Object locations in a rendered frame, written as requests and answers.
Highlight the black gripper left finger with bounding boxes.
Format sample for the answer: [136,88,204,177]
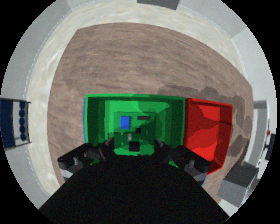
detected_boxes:
[57,137,123,182]

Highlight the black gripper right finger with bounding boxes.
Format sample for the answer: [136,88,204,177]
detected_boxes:
[144,139,211,185]

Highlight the red open-top bin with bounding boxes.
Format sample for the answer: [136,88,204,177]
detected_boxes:
[183,98,233,175]

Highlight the green circuit board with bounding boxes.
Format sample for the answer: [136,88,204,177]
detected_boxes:
[114,112,156,156]

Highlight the green open-top bin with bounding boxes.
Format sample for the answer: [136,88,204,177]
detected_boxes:
[85,94,185,148]

